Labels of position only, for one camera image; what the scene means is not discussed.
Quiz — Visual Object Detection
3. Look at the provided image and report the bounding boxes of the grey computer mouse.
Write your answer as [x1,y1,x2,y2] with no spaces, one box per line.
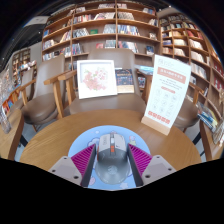
[94,132,133,184]

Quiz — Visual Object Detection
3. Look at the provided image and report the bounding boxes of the brown padded wooden armchair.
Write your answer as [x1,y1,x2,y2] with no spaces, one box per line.
[58,48,154,116]
[173,63,208,133]
[16,54,73,133]

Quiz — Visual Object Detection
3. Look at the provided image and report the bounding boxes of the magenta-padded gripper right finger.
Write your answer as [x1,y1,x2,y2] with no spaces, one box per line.
[126,143,177,188]

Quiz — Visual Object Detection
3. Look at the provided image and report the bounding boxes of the angled wooden bookshelf with books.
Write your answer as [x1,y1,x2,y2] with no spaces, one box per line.
[157,13,224,118]

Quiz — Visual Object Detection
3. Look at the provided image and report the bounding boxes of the white hanging sign board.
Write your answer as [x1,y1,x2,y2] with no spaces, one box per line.
[23,14,51,28]

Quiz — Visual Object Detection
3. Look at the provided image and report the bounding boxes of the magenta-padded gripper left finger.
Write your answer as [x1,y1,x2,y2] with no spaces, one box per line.
[48,143,98,188]

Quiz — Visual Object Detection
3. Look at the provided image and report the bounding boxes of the dark book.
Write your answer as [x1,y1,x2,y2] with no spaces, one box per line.
[114,68,135,94]

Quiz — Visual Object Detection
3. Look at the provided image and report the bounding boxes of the small distant wooden bookshelf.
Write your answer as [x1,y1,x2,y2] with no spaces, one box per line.
[11,48,38,79]

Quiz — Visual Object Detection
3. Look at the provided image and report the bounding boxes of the stacked books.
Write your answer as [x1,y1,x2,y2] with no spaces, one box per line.
[196,101,222,133]

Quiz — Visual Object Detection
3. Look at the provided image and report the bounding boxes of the white sign with wooden base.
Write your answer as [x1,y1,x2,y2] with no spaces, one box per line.
[140,54,192,137]

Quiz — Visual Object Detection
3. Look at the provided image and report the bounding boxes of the large wooden bookshelf with books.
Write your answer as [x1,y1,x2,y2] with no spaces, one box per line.
[41,1,159,66]

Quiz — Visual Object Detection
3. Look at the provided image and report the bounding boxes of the round light blue mouse pad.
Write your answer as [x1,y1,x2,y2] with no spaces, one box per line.
[67,124,152,192]

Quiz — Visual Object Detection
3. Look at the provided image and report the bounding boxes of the white framed flower picture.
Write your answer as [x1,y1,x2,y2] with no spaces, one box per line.
[76,59,118,100]

